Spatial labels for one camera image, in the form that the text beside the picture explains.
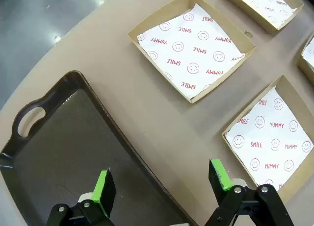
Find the white printed paper liner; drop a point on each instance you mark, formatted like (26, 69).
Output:
(267, 137)
(265, 3)
(186, 54)
(310, 52)

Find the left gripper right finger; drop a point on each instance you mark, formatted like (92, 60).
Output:
(222, 177)

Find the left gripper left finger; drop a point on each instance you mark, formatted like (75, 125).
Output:
(104, 186)

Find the brown cardboard tray box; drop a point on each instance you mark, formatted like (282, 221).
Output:
(299, 106)
(247, 10)
(231, 34)
(303, 66)

